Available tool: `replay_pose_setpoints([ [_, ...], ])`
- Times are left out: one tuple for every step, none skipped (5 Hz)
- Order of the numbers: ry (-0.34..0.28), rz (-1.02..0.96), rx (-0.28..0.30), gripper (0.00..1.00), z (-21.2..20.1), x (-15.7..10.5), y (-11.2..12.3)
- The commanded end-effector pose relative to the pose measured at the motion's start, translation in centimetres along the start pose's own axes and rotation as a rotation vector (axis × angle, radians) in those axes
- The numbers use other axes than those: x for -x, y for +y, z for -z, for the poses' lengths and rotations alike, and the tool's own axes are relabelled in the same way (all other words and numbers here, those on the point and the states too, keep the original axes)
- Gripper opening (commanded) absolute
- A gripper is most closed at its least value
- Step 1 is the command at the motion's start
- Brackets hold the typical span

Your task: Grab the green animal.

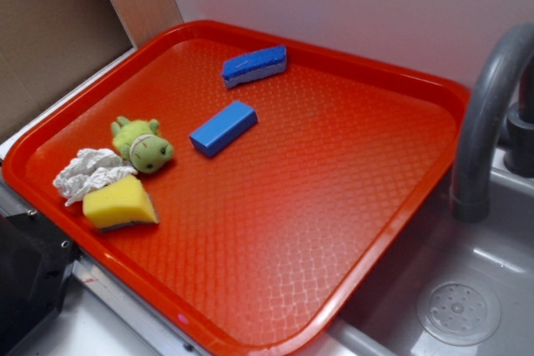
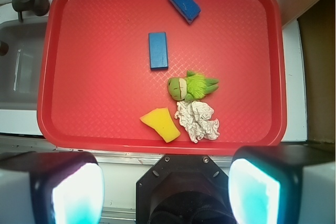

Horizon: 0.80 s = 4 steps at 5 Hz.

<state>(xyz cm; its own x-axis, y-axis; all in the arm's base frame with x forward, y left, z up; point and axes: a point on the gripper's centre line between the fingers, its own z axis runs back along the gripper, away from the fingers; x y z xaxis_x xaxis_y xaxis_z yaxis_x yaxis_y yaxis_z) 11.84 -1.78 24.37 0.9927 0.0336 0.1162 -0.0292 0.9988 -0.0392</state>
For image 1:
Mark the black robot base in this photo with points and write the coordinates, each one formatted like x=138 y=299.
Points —
x=36 y=263

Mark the green plush animal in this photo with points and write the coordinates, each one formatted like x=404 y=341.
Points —
x=140 y=143

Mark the blue rectangular block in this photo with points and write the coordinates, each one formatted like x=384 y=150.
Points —
x=223 y=128

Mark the red plastic tray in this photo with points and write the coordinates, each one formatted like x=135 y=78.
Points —
x=258 y=247

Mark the blue and white sponge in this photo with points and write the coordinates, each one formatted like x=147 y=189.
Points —
x=254 y=66

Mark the yellow sponge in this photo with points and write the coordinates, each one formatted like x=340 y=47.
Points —
x=118 y=204

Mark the crumpled white cloth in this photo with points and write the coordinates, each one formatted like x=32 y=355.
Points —
x=91 y=170

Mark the grey plastic sink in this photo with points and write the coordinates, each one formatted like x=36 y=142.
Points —
x=497 y=253

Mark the sink drain strainer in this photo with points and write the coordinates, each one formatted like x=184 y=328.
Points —
x=457 y=313

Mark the brown cardboard panel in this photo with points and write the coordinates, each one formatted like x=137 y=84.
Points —
x=49 y=47

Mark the grey curved faucet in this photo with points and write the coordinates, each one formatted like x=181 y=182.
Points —
x=501 y=101

